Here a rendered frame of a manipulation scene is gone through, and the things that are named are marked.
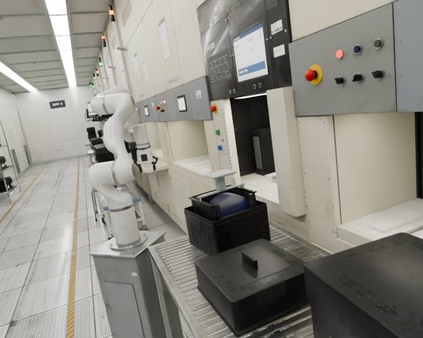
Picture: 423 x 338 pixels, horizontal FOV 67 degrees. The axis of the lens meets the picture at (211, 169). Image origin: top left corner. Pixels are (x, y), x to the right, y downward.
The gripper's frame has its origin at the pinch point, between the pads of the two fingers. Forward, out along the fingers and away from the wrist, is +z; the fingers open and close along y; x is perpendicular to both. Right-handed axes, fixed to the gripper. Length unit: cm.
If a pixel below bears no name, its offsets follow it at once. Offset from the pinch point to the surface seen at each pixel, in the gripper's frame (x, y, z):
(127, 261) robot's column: -75, 3, 28
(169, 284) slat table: -104, 29, 25
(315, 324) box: -148, 72, 13
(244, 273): -121, 58, 15
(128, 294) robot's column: -74, 0, 46
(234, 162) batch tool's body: -18, 59, 0
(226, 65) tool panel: -30, 62, -56
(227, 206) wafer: -82, 54, 6
